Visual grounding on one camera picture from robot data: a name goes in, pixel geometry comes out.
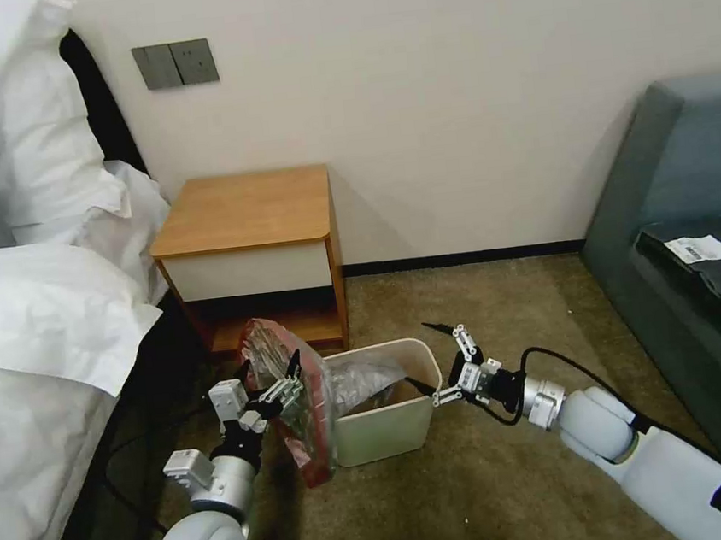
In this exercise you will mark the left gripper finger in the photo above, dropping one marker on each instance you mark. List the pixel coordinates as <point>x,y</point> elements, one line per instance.
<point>286,388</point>
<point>242,374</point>

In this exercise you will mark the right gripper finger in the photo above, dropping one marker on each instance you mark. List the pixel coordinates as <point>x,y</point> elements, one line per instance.
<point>461,340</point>
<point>441,395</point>

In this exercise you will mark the red transparent garbage bag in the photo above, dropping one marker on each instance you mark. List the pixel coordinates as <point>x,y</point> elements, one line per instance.
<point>299,418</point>

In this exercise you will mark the white plastic trash can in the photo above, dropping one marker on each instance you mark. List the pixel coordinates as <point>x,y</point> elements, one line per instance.
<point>384,432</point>

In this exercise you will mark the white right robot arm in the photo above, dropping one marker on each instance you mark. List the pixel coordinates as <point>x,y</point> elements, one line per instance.
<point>636,441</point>

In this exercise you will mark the crumpled grey plastic bag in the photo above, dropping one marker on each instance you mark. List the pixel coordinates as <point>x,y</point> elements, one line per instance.
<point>359,379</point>

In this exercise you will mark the black baseboard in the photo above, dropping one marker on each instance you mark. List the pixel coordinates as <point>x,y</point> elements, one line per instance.
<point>462,258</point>

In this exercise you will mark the dark bed base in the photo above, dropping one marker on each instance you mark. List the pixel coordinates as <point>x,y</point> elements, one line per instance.
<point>148,395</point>

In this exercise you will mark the wooden nightstand with white drawer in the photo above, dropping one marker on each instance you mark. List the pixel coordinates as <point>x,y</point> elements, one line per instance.
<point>247,230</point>

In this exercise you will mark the small white pillow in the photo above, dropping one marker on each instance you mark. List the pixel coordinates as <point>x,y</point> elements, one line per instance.
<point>117,224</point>

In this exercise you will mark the grey-green sofa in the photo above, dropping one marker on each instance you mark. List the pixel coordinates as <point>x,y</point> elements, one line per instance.
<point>642,253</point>

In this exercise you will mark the white duvet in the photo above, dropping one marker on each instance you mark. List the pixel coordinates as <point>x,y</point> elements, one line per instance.
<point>31,382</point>

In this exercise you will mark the white paper label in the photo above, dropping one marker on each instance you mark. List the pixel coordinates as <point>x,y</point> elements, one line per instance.
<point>699,247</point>

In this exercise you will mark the black headboard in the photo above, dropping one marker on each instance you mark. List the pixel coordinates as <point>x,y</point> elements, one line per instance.
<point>105,103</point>

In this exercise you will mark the large white pillow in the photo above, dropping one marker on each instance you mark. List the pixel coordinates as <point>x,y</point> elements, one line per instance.
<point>34,111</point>

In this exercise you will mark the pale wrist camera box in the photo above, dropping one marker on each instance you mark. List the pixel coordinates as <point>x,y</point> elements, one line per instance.
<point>471,378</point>
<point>229,401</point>

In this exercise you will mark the grey wall socket plate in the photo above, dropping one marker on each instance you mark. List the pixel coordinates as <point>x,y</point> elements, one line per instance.
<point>195,60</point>

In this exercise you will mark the grey wall switch plate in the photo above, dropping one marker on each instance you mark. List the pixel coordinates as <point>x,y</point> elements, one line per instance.
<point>156,66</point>

